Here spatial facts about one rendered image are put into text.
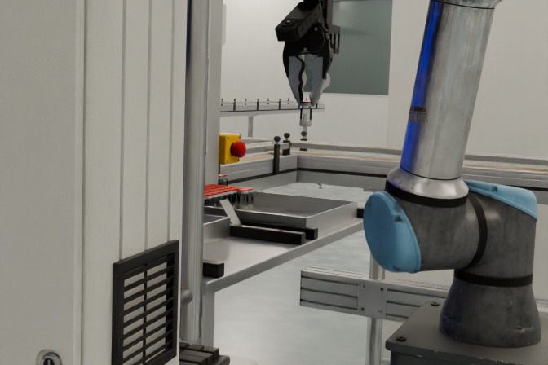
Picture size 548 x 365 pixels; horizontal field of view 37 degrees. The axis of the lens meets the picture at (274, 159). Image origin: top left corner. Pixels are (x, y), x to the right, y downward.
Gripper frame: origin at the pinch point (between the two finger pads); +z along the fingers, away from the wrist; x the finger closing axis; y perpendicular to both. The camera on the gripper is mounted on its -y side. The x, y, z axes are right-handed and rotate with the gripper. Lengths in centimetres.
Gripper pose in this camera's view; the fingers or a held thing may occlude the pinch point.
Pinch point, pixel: (305, 98)
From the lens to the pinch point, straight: 149.9
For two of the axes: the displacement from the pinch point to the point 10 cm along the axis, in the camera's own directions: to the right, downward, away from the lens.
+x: -9.0, -0.7, 4.4
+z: -0.3, 10.0, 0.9
